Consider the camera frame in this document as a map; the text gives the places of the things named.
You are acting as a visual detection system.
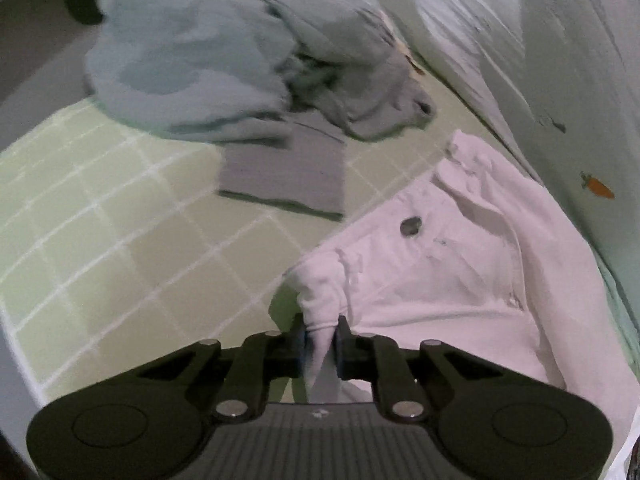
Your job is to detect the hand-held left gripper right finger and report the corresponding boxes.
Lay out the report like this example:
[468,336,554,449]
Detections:
[335,314,507,424]

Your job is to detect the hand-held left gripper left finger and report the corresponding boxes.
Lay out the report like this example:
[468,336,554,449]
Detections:
[134,314,307,422]

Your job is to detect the white pants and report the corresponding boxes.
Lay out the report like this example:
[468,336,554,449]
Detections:
[282,130,640,480]

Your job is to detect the grey shirt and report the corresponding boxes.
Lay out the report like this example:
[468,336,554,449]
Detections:
[216,116,349,222]

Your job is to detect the green grid mat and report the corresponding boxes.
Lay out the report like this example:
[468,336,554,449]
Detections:
[0,57,541,406]

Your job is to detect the beige cloth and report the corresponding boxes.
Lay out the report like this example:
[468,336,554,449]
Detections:
[382,15,427,77]

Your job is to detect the blue-grey sweatshirt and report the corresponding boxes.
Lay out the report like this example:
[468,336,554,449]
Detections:
[81,0,437,145]

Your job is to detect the light blue printed bedsheet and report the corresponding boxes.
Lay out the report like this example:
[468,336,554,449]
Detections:
[345,0,640,361]

